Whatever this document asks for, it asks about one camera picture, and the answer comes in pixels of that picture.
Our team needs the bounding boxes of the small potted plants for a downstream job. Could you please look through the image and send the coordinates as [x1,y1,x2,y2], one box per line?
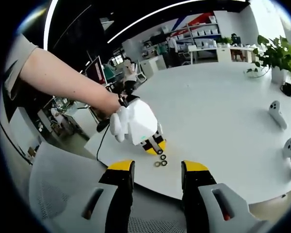
[217,36,233,48]

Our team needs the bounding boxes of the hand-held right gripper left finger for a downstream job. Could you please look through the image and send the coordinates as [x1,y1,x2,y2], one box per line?
[42,159,136,233]

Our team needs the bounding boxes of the white mesh office chair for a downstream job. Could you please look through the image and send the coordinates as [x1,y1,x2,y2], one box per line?
[29,142,185,233]

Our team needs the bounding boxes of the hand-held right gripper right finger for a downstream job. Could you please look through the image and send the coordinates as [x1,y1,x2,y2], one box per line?
[181,160,281,233]

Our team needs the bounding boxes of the person's left hand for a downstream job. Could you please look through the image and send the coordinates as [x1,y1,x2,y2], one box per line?
[94,94,123,120]

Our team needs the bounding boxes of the curved ceiling light strip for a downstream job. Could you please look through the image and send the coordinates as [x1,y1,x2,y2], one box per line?
[43,0,59,50]
[107,0,248,44]

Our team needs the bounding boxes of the computer monitor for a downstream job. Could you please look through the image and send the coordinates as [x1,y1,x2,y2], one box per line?
[84,55,106,84]

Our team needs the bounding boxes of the person's grey shirt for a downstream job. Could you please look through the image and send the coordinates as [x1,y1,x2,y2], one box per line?
[3,33,38,100]

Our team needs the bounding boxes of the white plant pot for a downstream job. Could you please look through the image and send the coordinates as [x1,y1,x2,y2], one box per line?
[271,66,289,84]

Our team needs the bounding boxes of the black power adapter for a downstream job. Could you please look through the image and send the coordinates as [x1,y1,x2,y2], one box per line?
[280,82,291,97]

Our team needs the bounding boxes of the green leafy plant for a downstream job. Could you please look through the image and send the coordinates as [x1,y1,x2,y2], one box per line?
[243,34,291,78]

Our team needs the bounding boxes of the white desk with legs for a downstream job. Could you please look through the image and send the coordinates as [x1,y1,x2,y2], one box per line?
[188,45,219,64]

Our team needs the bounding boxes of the shelf with white bins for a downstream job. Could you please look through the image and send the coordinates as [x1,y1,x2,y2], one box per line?
[161,16,220,51]

